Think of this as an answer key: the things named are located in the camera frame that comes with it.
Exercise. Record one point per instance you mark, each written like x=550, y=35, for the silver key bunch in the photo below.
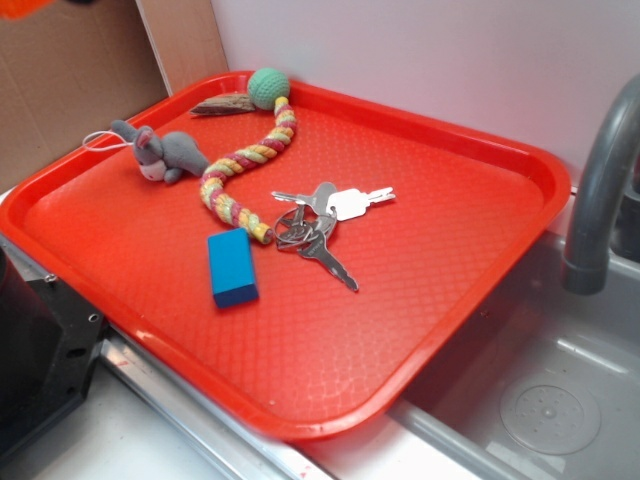
x=308, y=226

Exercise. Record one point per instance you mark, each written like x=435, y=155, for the red plastic tray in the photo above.
x=309, y=358

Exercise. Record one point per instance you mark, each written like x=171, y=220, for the blue rectangular block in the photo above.
x=231, y=266

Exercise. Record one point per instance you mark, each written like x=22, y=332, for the brown wood piece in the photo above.
x=224, y=105

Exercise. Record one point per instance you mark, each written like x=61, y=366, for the grey plush mouse toy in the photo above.
x=163, y=159

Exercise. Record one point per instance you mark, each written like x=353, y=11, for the grey toy sink basin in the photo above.
x=538, y=383

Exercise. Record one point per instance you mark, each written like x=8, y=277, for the grey toy faucet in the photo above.
x=605, y=215

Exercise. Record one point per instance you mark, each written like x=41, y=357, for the brown cardboard box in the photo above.
x=70, y=67

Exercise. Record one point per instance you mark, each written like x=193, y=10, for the green ball rope toy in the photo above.
x=268, y=89

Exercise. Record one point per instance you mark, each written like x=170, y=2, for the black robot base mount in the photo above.
x=50, y=341

